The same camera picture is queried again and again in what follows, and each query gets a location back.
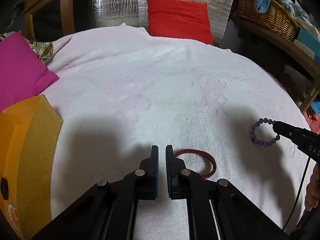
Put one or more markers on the floral patterned cloth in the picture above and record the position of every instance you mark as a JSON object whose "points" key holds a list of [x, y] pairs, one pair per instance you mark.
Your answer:
{"points": [[43, 50]]}

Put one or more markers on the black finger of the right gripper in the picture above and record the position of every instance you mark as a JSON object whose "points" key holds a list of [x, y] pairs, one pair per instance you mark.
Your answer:
{"points": [[306, 141]]}

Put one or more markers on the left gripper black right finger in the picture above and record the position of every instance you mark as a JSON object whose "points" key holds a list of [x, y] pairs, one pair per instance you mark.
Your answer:
{"points": [[182, 183]]}

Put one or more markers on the person's right hand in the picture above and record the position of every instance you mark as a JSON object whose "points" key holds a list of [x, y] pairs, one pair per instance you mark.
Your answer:
{"points": [[313, 190]]}

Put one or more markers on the wicker basket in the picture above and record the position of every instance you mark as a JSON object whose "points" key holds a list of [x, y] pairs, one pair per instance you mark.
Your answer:
{"points": [[276, 18]]}

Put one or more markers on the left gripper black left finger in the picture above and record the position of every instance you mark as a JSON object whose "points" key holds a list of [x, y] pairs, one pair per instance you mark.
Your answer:
{"points": [[142, 184]]}

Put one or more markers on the dark red bangle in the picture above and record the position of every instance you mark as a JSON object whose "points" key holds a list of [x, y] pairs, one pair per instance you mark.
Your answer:
{"points": [[203, 154]]}

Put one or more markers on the orange jewelry box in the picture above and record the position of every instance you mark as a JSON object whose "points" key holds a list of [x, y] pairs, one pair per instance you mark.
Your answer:
{"points": [[29, 133]]}

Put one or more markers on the pink embossed bedspread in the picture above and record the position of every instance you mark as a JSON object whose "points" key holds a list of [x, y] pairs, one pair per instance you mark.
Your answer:
{"points": [[120, 91]]}

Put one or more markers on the red pillow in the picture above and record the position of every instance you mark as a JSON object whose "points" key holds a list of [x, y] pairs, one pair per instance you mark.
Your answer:
{"points": [[179, 19]]}

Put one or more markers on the wooden shelf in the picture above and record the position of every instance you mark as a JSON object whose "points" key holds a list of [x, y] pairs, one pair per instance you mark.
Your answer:
{"points": [[299, 56]]}

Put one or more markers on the magenta pillow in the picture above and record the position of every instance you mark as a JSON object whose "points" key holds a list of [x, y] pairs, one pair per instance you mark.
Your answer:
{"points": [[23, 75]]}

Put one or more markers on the wooden table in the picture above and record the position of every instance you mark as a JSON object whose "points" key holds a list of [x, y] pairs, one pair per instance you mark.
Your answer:
{"points": [[49, 20]]}

